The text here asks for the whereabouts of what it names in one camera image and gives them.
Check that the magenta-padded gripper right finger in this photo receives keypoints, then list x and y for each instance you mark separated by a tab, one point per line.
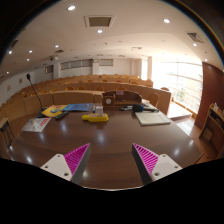
165	165

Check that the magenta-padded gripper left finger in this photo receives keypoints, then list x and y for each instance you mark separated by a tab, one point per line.
56	165

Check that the white and red leaflet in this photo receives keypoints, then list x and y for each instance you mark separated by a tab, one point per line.
36	124

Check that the white open book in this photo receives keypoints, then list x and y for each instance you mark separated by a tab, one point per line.
152	118

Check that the black remote control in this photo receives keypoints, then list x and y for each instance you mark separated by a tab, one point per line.
61	115

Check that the yellow book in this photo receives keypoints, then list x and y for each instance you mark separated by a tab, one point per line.
50	112

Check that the yellow power strip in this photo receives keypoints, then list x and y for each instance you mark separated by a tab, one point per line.
95	118

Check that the blue book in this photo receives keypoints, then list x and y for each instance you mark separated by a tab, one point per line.
78	107

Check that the wooden lecture hall chairs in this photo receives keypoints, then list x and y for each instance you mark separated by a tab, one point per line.
153	99

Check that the black marker pen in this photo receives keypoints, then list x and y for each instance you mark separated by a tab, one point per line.
126	108

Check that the wooden lecture desk rows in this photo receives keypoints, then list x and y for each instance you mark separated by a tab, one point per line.
71	97

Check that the wooden desk organizer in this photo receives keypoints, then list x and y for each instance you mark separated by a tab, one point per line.
124	99

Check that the large window with railing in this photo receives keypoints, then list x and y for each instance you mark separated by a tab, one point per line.
180	83

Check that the black gooseneck microphone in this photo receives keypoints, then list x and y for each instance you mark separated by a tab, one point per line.
28	76

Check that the ceiling projector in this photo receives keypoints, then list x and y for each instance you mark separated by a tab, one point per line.
54	58

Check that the square ceiling air vent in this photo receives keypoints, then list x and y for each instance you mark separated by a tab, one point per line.
194	37
99	21

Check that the ceiling spot lights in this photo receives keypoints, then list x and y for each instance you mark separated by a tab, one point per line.
71	7

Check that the dark metal frame chair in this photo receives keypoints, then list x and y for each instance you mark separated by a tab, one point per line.
6	128

